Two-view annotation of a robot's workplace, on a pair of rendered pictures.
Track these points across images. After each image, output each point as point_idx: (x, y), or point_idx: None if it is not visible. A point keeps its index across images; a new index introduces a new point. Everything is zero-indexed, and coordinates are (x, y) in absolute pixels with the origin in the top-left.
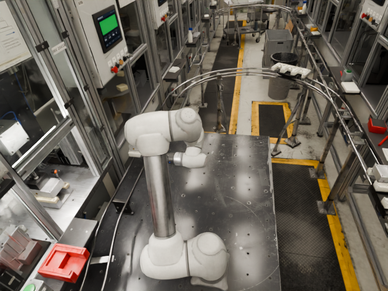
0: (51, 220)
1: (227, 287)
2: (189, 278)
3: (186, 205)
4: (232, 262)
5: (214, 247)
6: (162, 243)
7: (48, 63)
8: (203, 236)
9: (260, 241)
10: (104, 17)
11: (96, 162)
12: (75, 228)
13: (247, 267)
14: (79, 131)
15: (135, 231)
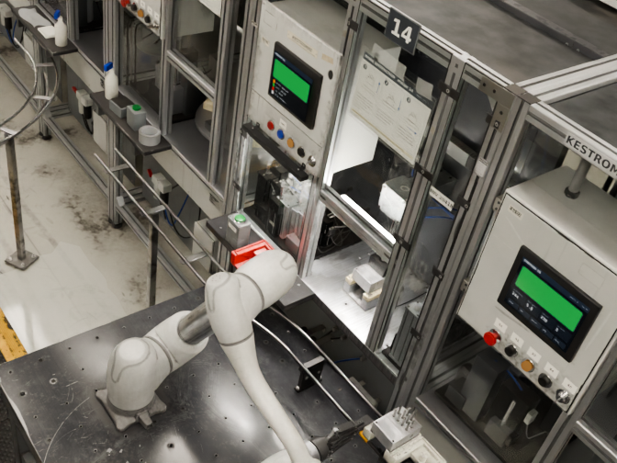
0: (304, 254)
1: (95, 395)
2: None
3: (238, 453)
4: (108, 426)
5: (122, 348)
6: (179, 314)
7: (415, 187)
8: (144, 350)
9: None
10: (544, 279)
11: (374, 328)
12: (295, 287)
13: (84, 434)
14: (387, 276)
15: (265, 377)
